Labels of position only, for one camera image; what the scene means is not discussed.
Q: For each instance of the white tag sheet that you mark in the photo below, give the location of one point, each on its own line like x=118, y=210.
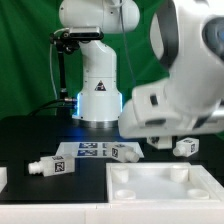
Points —
x=91, y=149

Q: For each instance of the white front wall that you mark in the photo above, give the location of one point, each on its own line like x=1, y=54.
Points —
x=152, y=213

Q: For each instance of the white left wall block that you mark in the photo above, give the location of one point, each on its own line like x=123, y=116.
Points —
x=3, y=178

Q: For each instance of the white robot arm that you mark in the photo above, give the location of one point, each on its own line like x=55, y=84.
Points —
x=187, y=38

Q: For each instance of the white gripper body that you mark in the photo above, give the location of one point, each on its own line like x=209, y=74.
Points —
x=148, y=114

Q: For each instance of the white square table top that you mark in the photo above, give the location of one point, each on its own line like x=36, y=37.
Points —
x=149, y=182

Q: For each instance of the white right obstacle wall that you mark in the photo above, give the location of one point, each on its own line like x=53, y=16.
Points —
x=205, y=186

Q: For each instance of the black camera on stand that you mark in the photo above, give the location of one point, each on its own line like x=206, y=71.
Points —
x=66, y=41

